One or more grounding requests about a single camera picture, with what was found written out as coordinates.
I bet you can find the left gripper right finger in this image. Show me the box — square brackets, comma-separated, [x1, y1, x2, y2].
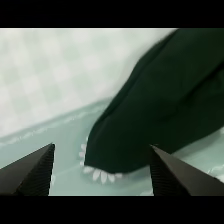
[148, 144, 224, 197]

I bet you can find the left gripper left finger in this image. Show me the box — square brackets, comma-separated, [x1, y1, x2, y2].
[0, 142, 56, 197]

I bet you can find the dark green T-shirt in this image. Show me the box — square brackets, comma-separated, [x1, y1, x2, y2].
[83, 28, 224, 175]

